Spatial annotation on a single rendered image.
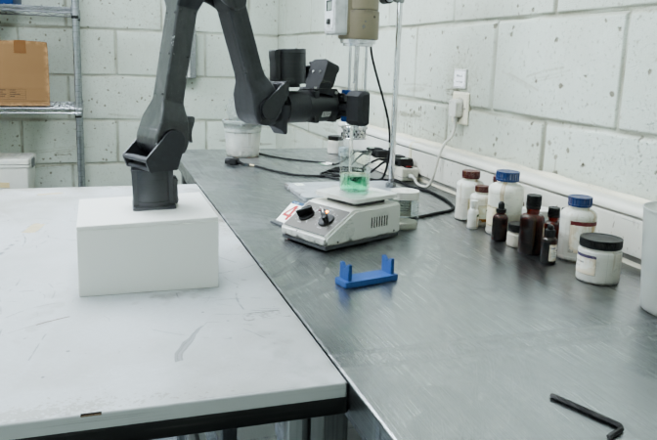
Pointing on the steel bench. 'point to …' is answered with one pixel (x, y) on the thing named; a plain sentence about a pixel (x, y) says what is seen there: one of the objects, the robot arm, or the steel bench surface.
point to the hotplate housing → (380, 212)
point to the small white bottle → (473, 215)
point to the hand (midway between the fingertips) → (352, 105)
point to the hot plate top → (356, 195)
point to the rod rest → (367, 275)
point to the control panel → (317, 219)
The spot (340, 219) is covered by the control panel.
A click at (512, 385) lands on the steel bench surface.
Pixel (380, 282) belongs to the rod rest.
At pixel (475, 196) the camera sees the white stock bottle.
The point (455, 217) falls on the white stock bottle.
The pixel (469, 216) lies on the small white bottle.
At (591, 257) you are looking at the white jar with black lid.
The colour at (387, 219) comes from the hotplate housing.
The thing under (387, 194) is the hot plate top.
